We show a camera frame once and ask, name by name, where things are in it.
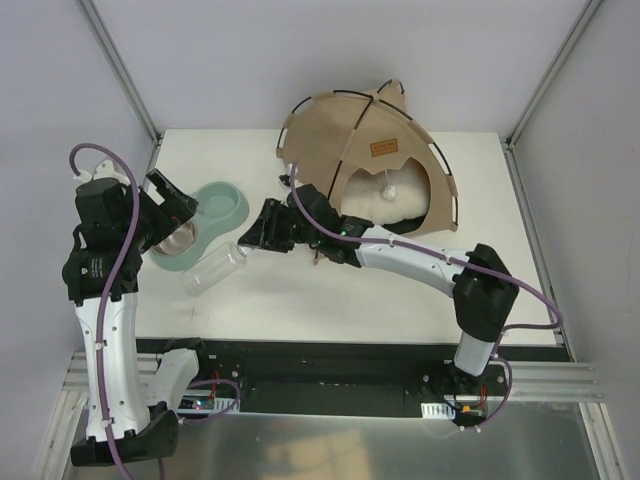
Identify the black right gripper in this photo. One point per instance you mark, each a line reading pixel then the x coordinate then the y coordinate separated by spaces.
pixel 276 226

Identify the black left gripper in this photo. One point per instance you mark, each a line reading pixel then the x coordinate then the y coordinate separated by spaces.
pixel 163 209

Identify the steel pet bowl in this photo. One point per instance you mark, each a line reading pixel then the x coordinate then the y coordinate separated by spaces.
pixel 178 242

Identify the clear plastic cup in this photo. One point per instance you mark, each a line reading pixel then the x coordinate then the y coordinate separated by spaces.
pixel 214 267

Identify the beige fabric pet tent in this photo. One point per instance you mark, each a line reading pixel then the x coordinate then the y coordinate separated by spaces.
pixel 370 150

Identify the white fluffy cushion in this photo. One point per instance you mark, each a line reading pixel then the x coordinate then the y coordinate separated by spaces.
pixel 362 195

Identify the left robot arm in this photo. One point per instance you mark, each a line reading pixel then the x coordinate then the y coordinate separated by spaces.
pixel 129 421

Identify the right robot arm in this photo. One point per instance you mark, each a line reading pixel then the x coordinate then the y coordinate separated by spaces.
pixel 477 281

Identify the green double pet bowl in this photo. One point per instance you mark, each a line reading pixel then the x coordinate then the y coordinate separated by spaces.
pixel 222 208

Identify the white pompom cat toy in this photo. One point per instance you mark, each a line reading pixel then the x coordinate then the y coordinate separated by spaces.
pixel 389 190

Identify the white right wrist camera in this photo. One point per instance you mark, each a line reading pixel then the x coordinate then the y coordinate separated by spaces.
pixel 288 180

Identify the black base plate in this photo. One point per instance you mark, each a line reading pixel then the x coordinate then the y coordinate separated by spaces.
pixel 335 379

